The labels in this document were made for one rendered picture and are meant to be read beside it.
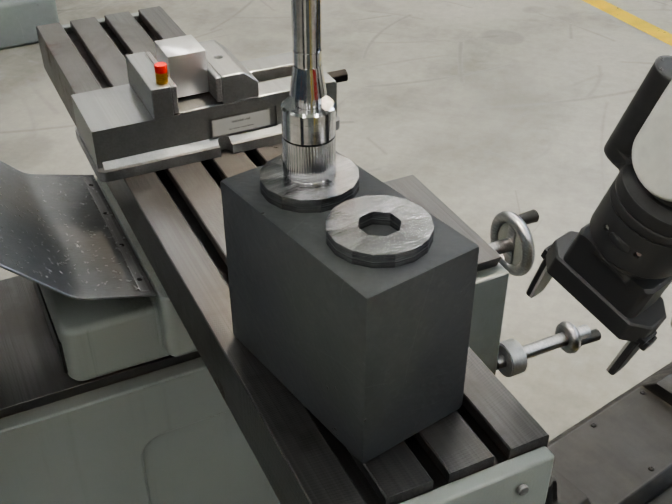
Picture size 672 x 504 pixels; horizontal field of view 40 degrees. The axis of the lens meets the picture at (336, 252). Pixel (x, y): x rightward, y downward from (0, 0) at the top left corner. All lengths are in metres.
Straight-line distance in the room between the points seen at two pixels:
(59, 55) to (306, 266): 0.95
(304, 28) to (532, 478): 0.44
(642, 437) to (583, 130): 2.15
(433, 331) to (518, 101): 2.82
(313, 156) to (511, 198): 2.19
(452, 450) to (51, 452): 0.61
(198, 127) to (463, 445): 0.61
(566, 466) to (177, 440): 0.54
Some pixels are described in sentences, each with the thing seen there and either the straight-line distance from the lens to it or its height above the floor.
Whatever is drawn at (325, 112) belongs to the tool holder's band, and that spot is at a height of 1.19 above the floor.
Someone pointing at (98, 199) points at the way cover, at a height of 0.85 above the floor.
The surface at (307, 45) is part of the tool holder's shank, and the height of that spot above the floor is 1.25.
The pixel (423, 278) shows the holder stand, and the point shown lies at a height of 1.11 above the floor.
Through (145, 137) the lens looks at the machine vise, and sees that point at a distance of 1.24.
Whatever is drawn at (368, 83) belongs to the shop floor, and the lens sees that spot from 3.65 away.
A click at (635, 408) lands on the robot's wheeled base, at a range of 1.42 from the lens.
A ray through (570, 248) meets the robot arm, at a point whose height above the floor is 1.06.
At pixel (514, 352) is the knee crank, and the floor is 0.53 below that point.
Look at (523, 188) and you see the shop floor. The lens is 3.02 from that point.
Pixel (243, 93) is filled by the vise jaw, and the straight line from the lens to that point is 1.26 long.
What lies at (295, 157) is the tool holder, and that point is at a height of 1.15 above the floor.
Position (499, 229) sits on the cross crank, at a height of 0.63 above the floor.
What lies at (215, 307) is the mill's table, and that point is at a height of 0.93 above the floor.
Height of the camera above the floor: 1.55
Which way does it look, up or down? 35 degrees down
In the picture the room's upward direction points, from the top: straight up
